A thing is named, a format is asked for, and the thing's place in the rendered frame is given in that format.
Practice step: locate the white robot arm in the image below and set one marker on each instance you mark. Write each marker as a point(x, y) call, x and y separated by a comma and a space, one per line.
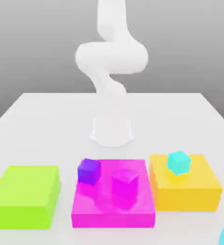
point(111, 57)

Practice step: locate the small purple cube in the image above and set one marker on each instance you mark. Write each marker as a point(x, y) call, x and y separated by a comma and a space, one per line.
point(88, 171)

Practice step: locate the small magenta cube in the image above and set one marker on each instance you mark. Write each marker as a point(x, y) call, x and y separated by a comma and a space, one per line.
point(125, 187)

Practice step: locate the large magenta box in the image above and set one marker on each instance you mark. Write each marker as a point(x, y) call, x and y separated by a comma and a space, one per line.
point(108, 216)

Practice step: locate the large orange box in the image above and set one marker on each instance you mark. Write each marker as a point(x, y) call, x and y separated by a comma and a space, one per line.
point(188, 193)

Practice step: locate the large lime green box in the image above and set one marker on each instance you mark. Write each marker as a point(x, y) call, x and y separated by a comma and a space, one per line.
point(25, 195)

